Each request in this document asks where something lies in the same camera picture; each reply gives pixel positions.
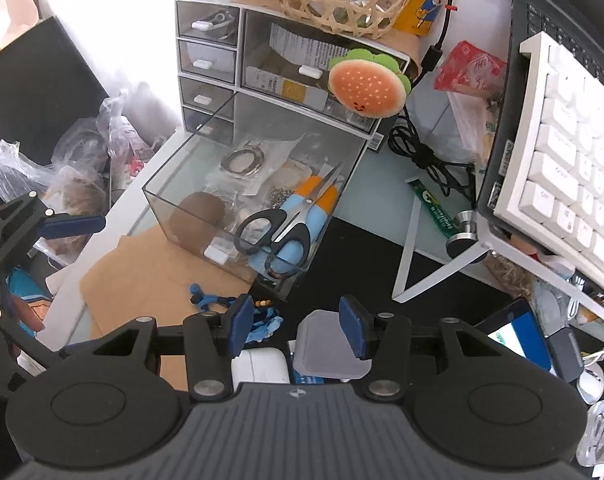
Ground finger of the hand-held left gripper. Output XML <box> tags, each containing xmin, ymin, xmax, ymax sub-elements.
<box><xmin>0</xmin><ymin>305</ymin><xmax>65</xmax><ymax>376</ymax></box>
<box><xmin>0</xmin><ymin>192</ymin><xmax>107</xmax><ymax>268</ymax></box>

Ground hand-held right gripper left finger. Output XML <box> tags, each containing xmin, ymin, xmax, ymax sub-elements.
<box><xmin>59</xmin><ymin>294</ymin><xmax>255</xmax><ymax>403</ymax></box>

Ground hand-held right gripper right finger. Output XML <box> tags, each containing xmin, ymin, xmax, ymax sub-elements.
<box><xmin>338</xmin><ymin>294</ymin><xmax>533</xmax><ymax>403</ymax></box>

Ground black handled scissors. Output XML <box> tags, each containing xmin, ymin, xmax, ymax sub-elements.
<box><xmin>233</xmin><ymin>161</ymin><xmax>344</xmax><ymax>275</ymax></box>

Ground wide clear plastic drawer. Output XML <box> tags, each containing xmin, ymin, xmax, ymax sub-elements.
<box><xmin>142</xmin><ymin>92</ymin><xmax>370</xmax><ymax>301</ymax></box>

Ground small clear drawer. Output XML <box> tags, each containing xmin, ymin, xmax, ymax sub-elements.
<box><xmin>177</xmin><ymin>39</ymin><xmax>239</xmax><ymax>77</ymax></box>
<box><xmin>182</xmin><ymin>105</ymin><xmax>235</xmax><ymax>142</ymax></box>
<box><xmin>176</xmin><ymin>1</ymin><xmax>241</xmax><ymax>42</ymax></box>
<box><xmin>179</xmin><ymin>75</ymin><xmax>236</xmax><ymax>109</ymax></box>

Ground white drawer organizer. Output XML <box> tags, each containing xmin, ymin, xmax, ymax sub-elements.
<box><xmin>174</xmin><ymin>0</ymin><xmax>418</xmax><ymax>153</ymax></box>

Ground tall clear plastic drawer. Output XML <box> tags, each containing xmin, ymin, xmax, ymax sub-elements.
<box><xmin>241</xmin><ymin>11</ymin><xmax>409</xmax><ymax>128</ymax></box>

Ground grey square pad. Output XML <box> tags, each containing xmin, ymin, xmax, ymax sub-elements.
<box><xmin>294</xmin><ymin>310</ymin><xmax>374</xmax><ymax>382</ymax></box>

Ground orange blue cloth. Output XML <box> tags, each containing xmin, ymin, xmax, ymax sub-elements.
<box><xmin>6</xmin><ymin>267</ymin><xmax>54</xmax><ymax>337</ymax></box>

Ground white earbuds case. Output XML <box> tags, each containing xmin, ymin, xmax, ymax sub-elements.
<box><xmin>231</xmin><ymin>347</ymin><xmax>296</xmax><ymax>387</ymax></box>

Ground white laptop stand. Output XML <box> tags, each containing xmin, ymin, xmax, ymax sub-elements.
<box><xmin>392</xmin><ymin>175</ymin><xmax>604</xmax><ymax>335</ymax></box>

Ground clear plastic bag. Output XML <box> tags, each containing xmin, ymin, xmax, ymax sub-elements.
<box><xmin>0</xmin><ymin>139</ymin><xmax>58</xmax><ymax>206</ymax></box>
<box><xmin>52</xmin><ymin>89</ymin><xmax>150</xmax><ymax>207</ymax></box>

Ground brown cardboard sheet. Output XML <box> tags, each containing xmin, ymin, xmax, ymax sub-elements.
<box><xmin>79</xmin><ymin>222</ymin><xmax>256</xmax><ymax>392</ymax></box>

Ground brown round pad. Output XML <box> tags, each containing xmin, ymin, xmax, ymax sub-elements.
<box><xmin>169</xmin><ymin>191</ymin><xmax>227</xmax><ymax>249</ymax></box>

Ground black panel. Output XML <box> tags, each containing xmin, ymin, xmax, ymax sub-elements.
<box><xmin>0</xmin><ymin>15</ymin><xmax>111</xmax><ymax>196</ymax></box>

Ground green tube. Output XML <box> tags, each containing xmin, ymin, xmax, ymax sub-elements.
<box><xmin>409</xmin><ymin>178</ymin><xmax>464</xmax><ymax>244</ymax></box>

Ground round metal holder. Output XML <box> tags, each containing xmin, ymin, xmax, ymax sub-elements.
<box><xmin>446</xmin><ymin>210</ymin><xmax>491</xmax><ymax>264</ymax></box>

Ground brown fluffy item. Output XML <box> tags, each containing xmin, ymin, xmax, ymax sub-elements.
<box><xmin>482</xmin><ymin>254</ymin><xmax>534</xmax><ymax>302</ymax></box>

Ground black smartphone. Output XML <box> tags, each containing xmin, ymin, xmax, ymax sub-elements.
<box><xmin>474</xmin><ymin>297</ymin><xmax>556</xmax><ymax>374</ymax></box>

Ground clear plastic pouch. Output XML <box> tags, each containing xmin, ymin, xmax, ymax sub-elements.
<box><xmin>204</xmin><ymin>132</ymin><xmax>311</xmax><ymax>197</ymax></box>

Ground dark grey pouch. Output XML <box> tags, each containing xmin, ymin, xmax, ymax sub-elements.
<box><xmin>547</xmin><ymin>329</ymin><xmax>586</xmax><ymax>384</ymax></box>

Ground yellow label box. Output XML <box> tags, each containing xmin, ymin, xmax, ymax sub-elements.
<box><xmin>244</xmin><ymin>65</ymin><xmax>331</xmax><ymax>109</ymax></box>

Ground white round object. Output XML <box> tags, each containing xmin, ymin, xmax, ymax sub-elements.
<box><xmin>577</xmin><ymin>365</ymin><xmax>604</xmax><ymax>404</ymax></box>

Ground hamburger plush toy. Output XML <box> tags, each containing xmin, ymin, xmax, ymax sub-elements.
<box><xmin>328</xmin><ymin>49</ymin><xmax>413</xmax><ymax>120</ymax></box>

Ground white mechanical keyboard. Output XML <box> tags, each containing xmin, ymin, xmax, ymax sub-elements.
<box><xmin>492</xmin><ymin>30</ymin><xmax>604</xmax><ymax>281</ymax></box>

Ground clear plastic clip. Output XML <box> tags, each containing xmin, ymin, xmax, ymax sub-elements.
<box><xmin>576</xmin><ymin>400</ymin><xmax>604</xmax><ymax>467</ymax></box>

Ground white printed packet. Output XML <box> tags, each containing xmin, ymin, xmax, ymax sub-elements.
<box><xmin>269</xmin><ymin>26</ymin><xmax>351</xmax><ymax>69</ymax></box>

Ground red snack packet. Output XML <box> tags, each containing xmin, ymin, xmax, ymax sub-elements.
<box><xmin>434</xmin><ymin>40</ymin><xmax>508</xmax><ymax>99</ymax></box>

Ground woven bamboo basket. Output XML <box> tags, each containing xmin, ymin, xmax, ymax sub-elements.
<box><xmin>274</xmin><ymin>0</ymin><xmax>430</xmax><ymax>41</ymax></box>

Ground black laptop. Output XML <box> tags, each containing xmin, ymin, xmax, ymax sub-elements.
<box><xmin>477</xmin><ymin>0</ymin><xmax>604</xmax><ymax>221</ymax></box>

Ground blue cord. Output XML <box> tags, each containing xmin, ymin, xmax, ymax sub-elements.
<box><xmin>189</xmin><ymin>282</ymin><xmax>285</xmax><ymax>344</ymax></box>

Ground silver bead chain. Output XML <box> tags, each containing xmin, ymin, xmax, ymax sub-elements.
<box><xmin>263</xmin><ymin>186</ymin><xmax>291</xmax><ymax>209</ymax></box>

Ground oval metal ring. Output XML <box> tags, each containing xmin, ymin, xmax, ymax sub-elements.
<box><xmin>220</xmin><ymin>144</ymin><xmax>266</xmax><ymax>177</ymax></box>

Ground black power cable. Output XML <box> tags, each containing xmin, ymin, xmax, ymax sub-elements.
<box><xmin>388</xmin><ymin>0</ymin><xmax>517</xmax><ymax>202</ymax></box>

